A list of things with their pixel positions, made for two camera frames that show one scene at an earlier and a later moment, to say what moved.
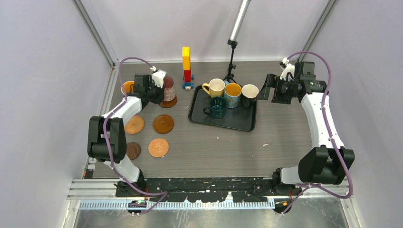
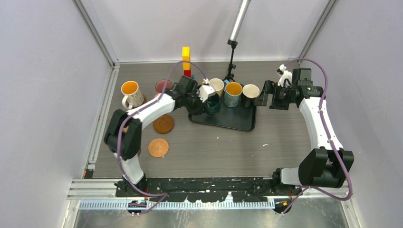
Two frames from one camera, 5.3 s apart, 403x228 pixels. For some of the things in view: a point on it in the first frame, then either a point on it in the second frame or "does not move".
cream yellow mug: [216, 87] does not move
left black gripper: [160, 97] to [198, 109]
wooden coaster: [163, 124] does not move
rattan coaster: [158, 147] does not move
